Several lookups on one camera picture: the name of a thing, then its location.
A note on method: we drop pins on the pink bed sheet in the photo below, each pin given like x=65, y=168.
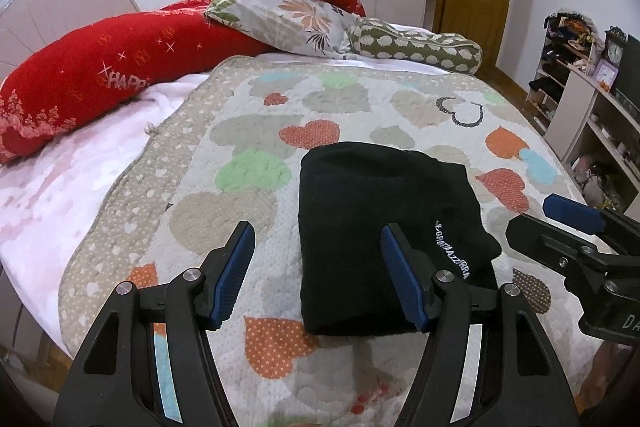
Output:
x=60, y=187

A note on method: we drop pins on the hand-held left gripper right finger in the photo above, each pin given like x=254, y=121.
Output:
x=400, y=277

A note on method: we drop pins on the green sheep-print bolster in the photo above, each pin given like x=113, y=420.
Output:
x=415, y=44

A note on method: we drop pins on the dark table clock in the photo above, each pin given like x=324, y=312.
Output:
x=615, y=52

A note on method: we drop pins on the white shelf unit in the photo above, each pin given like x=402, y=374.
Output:
x=575, y=117

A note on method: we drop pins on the purple photo frame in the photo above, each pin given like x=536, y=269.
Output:
x=606, y=71

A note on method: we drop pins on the black pants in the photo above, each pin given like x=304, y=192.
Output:
x=360, y=207

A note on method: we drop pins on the white headboard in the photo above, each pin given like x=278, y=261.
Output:
x=50, y=12

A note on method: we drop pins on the floral pillow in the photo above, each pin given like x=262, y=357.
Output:
x=290, y=22

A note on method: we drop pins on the heart-print quilt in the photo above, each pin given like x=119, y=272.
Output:
x=350, y=117

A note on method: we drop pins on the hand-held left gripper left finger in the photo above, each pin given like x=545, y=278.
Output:
x=235, y=272

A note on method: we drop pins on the long red pillow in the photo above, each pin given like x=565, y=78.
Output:
x=100, y=57

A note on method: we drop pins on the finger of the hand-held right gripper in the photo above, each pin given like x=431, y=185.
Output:
x=570, y=209
x=545, y=239

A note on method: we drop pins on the black television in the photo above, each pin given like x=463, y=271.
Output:
x=631, y=72

